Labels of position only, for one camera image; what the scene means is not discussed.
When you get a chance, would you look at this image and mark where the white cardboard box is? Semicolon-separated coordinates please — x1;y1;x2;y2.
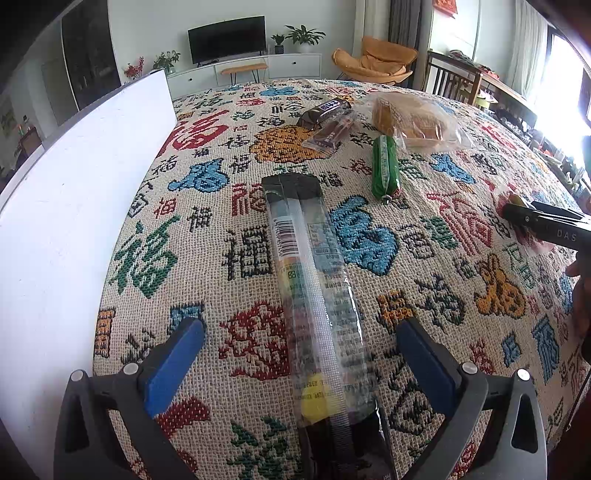
1;71;176;479

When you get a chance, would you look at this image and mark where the small wooden stool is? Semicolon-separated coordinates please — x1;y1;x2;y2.
221;62;269;86

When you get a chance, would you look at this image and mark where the dark wooden chair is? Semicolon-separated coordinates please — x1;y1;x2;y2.
423;50;483;106

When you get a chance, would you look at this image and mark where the packaged bread loaf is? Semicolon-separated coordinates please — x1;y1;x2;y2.
360;91;473;153

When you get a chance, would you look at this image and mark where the brown snack packet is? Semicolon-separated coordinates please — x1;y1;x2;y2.
301;111;358;156

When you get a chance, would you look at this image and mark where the wooden side table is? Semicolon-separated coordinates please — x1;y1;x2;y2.
481;72;537;128

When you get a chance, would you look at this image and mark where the grey curtain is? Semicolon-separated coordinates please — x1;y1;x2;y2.
389;0;434;90

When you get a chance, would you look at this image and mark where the green sausage snack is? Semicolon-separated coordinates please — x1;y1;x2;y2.
372;135;402;203

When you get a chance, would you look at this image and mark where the small potted plant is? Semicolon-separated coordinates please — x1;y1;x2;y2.
271;34;286;55

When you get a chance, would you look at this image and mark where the black flat television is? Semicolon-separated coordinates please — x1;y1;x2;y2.
187;16;266;65

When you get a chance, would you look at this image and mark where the red flower vase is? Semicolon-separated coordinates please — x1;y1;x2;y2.
123;56;145;83

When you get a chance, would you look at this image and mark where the red wall hanging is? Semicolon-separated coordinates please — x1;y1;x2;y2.
433;0;458;18

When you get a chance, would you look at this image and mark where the plant in white pot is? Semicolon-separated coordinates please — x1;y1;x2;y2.
152;50;180;75

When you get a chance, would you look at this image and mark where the dark chocolate bar packet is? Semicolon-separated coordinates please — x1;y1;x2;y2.
297;98;352;131

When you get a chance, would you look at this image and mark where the white tv cabinet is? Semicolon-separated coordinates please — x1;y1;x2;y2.
167;53;322;100

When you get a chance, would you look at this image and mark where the orange lounge chair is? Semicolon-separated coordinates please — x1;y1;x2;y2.
332;36;418;85

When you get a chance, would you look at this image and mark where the dark display cabinet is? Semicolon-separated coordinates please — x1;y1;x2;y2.
61;0;121;110

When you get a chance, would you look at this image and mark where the long clear snack package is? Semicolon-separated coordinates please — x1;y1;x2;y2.
262;173;397;479

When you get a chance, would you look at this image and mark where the green potted plant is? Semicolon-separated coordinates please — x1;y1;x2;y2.
286;24;325;53

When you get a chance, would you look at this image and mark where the patterned woven tablecloth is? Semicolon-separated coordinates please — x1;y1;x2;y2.
93;80;589;479

